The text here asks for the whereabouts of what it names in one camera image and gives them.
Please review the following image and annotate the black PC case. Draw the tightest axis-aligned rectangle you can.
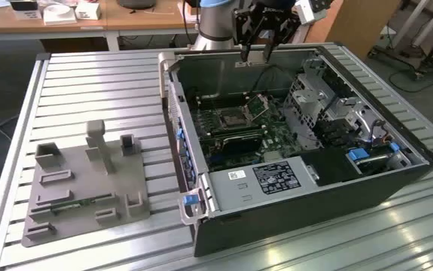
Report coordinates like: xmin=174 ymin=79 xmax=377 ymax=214
xmin=158 ymin=42 xmax=433 ymax=257

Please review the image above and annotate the white round holder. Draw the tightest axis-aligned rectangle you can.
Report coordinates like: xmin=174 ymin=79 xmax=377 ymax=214
xmin=42 ymin=4 xmax=79 ymax=26

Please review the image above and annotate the black graphics card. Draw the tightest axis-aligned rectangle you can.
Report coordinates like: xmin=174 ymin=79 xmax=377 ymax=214
xmin=219 ymin=133 xmax=263 ymax=155

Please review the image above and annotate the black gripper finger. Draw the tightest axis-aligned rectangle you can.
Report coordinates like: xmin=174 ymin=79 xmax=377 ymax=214
xmin=263 ymin=16 xmax=300 ymax=62
xmin=234 ymin=10 xmax=267 ymax=62

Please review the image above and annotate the green RAM stick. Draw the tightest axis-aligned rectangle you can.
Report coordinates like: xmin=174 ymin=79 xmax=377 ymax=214
xmin=50 ymin=194 xmax=112 ymax=212

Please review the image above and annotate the dark round object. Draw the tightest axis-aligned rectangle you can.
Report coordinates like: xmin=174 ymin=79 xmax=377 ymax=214
xmin=116 ymin=0 xmax=158 ymax=9

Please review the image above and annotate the metal equipment stand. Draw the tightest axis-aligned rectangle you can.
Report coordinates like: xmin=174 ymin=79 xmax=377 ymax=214
xmin=367 ymin=0 xmax=433 ymax=82

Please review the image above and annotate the grey power supply unit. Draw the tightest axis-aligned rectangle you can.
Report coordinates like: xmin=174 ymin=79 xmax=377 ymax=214
xmin=207 ymin=158 xmax=320 ymax=212

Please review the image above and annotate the blue disk carrier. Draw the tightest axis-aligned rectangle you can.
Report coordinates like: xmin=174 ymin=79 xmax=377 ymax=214
xmin=345 ymin=148 xmax=371 ymax=170

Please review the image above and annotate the white printed box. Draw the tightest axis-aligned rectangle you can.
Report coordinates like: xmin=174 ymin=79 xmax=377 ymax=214
xmin=74 ymin=2 xmax=103 ymax=20

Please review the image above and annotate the black and white box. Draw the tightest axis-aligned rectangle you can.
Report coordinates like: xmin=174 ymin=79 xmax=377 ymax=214
xmin=10 ymin=0 xmax=42 ymax=21

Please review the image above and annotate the metal drive cage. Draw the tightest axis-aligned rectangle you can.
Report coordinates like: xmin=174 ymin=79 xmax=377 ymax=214
xmin=283 ymin=58 xmax=368 ymax=149

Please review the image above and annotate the grey parts rack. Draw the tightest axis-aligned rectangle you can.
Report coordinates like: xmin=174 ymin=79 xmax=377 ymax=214
xmin=20 ymin=120 xmax=152 ymax=248

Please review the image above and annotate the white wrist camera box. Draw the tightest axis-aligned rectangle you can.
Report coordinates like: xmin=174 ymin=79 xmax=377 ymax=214
xmin=297 ymin=0 xmax=325 ymax=25

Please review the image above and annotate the wooden panel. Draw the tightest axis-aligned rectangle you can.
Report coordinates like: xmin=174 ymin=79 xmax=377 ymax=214
xmin=323 ymin=0 xmax=392 ymax=53

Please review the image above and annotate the silver CPU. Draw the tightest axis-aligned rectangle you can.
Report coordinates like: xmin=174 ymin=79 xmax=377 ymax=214
xmin=247 ymin=51 xmax=269 ymax=68

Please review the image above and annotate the wooden desk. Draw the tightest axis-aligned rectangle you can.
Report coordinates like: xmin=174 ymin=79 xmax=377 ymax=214
xmin=0 ymin=0 xmax=317 ymax=39

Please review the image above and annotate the green motherboard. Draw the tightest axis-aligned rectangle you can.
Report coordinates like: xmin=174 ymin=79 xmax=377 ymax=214
xmin=192 ymin=94 xmax=304 ymax=173

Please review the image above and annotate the black internal cable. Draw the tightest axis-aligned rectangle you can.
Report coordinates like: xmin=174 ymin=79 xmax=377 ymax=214
xmin=251 ymin=64 xmax=289 ymax=95

